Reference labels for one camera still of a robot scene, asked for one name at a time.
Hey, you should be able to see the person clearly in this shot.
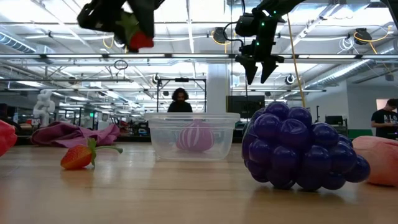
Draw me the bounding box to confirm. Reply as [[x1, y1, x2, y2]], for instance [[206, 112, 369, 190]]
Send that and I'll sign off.
[[370, 98, 398, 140], [167, 87, 193, 113]]

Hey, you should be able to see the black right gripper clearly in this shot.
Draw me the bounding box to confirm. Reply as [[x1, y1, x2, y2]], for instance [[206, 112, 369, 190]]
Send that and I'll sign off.
[[234, 11, 285, 86]]

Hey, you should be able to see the purple toy grape bunch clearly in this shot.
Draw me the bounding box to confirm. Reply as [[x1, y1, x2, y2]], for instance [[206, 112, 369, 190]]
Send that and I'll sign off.
[[241, 101, 371, 191]]

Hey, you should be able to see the white building column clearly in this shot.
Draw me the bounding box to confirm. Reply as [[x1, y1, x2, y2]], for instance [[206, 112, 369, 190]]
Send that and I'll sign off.
[[206, 63, 233, 114]]

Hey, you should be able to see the clear plastic tupperware container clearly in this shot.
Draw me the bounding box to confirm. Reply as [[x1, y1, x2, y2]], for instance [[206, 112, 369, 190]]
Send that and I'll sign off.
[[144, 111, 241, 162]]

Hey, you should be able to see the red toy bell pepper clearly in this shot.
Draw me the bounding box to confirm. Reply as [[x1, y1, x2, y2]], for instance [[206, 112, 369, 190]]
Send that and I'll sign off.
[[0, 119, 19, 157]]

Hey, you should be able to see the small dark monitor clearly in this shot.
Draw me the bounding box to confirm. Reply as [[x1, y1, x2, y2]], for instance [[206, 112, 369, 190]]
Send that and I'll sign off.
[[324, 115, 345, 126]]

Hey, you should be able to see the black monitor screen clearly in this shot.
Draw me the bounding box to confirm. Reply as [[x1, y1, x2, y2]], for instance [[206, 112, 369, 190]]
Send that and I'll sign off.
[[226, 95, 266, 119]]

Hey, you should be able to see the yellow hanging cable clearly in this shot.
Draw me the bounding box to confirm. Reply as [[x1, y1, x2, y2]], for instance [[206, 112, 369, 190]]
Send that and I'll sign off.
[[285, 14, 307, 108]]

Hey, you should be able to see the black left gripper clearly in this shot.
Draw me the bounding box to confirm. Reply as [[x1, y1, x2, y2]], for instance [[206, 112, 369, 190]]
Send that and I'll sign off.
[[76, 0, 166, 47]]

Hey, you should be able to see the pink toy peach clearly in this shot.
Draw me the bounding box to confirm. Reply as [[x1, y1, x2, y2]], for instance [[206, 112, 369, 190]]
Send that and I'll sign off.
[[352, 135, 398, 188]]

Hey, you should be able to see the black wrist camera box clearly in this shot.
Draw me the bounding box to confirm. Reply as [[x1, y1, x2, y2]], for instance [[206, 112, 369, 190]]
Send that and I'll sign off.
[[234, 13, 259, 38]]

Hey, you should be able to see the purple crumpled cloth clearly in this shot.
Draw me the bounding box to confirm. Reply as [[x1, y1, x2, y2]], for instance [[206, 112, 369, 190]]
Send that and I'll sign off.
[[30, 121, 121, 148]]

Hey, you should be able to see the red toy strawberry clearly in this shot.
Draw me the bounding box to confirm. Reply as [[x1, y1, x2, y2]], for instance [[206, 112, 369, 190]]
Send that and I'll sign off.
[[116, 11, 155, 53], [60, 138, 124, 170]]

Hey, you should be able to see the black camera cable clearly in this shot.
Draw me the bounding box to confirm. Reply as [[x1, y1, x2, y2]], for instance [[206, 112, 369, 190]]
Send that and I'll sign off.
[[223, 21, 246, 47]]

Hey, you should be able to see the white robot figure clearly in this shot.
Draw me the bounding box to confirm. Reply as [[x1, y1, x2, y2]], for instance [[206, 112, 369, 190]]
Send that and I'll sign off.
[[32, 89, 57, 127]]

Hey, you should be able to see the purple white striped toy onion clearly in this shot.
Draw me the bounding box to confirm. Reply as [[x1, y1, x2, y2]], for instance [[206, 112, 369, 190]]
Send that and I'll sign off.
[[175, 119, 215, 153]]

